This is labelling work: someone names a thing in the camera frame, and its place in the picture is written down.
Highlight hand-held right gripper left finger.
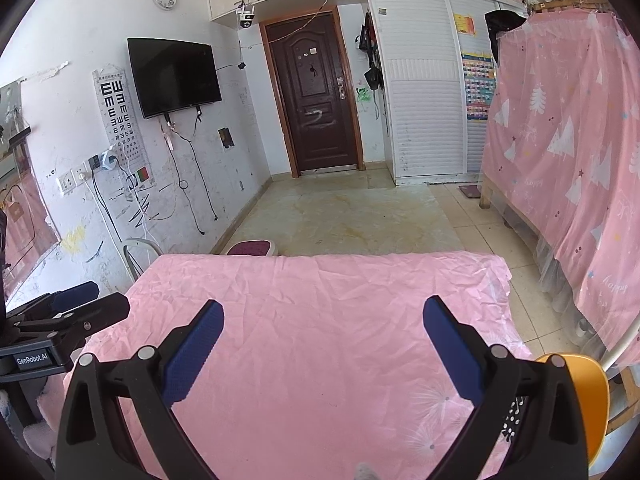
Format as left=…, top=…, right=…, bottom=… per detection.
left=55, top=299, right=226, bottom=480

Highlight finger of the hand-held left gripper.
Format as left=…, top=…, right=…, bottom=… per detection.
left=7, top=281, right=100, bottom=319
left=15, top=292, right=132, bottom=341

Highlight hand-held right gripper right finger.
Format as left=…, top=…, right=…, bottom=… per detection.
left=422, top=295, right=590, bottom=480

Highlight white plastic chair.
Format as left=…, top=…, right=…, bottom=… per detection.
left=121, top=238, right=164, bottom=281

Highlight black white patterned cloth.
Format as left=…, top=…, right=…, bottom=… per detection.
left=499, top=394, right=526, bottom=444

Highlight pink fluffy cloth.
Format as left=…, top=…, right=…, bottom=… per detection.
left=22, top=422, right=56, bottom=462

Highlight maroon stool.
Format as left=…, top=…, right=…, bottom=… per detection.
left=225, top=239, right=280, bottom=257

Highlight pink bed sheet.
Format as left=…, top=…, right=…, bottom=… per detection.
left=37, top=252, right=534, bottom=480

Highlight yellow chair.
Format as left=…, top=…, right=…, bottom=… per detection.
left=534, top=353, right=611, bottom=469

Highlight eye chart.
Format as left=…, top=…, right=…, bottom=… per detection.
left=91, top=64, right=154, bottom=191

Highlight pink tree print curtain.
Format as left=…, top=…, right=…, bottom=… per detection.
left=482, top=7, right=640, bottom=369

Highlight white louvered wardrobe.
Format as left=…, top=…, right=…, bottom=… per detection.
left=364, top=0, right=526, bottom=186

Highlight colourful chart poster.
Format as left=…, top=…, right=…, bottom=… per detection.
left=460, top=49, right=497, bottom=121

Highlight brown door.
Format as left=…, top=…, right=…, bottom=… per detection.
left=259, top=7, right=365, bottom=177

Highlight black hanging bags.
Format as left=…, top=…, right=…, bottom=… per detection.
left=358, top=12, right=384, bottom=92

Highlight black hanging clothing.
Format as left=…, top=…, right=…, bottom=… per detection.
left=483, top=8, right=526, bottom=69

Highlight wooden rack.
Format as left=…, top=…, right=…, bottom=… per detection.
left=529, top=0, right=609, bottom=16

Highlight wall mirror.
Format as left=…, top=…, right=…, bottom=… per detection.
left=0, top=78, right=61, bottom=272

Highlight wooden bed frame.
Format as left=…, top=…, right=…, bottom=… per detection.
left=478, top=172, right=546, bottom=256

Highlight black wall television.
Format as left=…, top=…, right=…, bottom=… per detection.
left=127, top=37, right=223, bottom=120

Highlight white security camera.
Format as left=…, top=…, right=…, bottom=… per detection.
left=235, top=2, right=257, bottom=30

